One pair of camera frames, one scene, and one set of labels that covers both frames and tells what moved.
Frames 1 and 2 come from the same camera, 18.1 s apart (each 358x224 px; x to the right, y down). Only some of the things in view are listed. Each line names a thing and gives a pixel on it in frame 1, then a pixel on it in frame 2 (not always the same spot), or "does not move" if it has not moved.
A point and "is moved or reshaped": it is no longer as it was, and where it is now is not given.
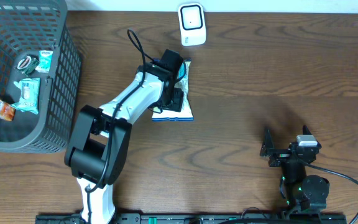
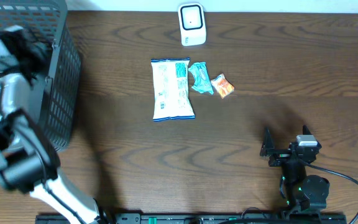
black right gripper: [280, 155] does not move
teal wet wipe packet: [29, 99] is moved or reshaped
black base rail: [202, 218] does not move
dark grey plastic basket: [9, 30] does not move
